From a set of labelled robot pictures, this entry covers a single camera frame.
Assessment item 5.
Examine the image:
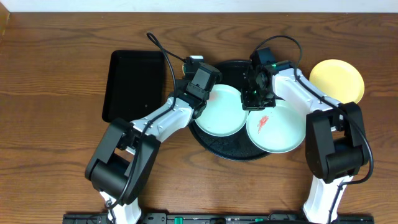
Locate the mint green plate with stain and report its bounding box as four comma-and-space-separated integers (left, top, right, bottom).
195, 84, 249, 137

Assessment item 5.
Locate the yellow plate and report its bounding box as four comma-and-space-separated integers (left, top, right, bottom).
309, 59, 364, 103

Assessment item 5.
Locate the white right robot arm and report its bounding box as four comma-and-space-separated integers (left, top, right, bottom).
243, 60, 374, 223

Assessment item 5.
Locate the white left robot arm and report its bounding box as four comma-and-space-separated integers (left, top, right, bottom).
85, 62, 222, 223

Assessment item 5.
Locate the round black serving tray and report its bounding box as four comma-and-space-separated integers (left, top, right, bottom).
189, 60, 271, 161

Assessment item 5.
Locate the black rectangular water tray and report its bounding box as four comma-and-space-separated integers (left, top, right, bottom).
102, 50, 166, 123

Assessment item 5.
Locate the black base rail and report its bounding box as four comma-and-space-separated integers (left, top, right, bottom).
62, 211, 376, 224

